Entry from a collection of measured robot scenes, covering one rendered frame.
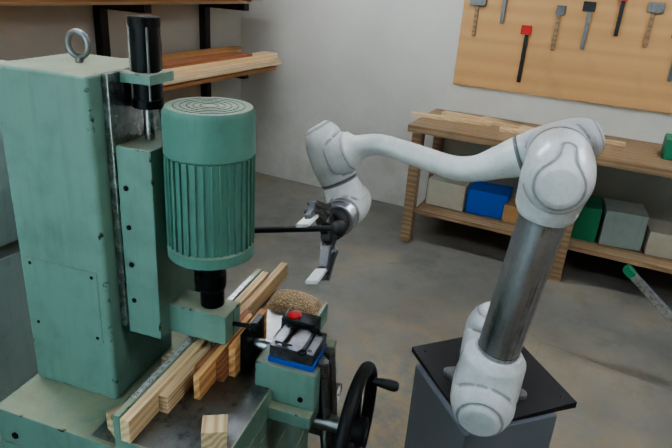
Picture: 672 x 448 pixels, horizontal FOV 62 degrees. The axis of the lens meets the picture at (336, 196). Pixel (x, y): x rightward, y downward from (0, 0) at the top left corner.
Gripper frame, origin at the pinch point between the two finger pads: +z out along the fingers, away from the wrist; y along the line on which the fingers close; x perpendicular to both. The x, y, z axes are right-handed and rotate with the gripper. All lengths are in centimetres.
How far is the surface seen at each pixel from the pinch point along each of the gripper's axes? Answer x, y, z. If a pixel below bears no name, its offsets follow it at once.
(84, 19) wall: -206, 73, -186
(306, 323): 0.8, -12.7, 8.8
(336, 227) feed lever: 8.2, 6.7, 1.6
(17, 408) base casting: -58, -21, 34
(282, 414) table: -2.3, -27.1, 20.7
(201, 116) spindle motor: -6.0, 35.8, 22.0
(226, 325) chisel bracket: -13.7, -9.0, 16.9
